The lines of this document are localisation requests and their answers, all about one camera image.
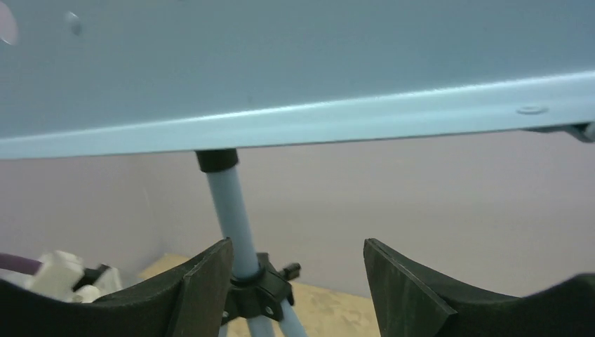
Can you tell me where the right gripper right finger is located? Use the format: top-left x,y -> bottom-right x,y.
363,238 -> 594,336

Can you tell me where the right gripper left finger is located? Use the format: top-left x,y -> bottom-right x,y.
1,239 -> 233,337

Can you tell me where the light blue music stand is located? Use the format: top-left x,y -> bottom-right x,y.
0,0 -> 595,337

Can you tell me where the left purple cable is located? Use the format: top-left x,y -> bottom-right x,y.
0,252 -> 44,276

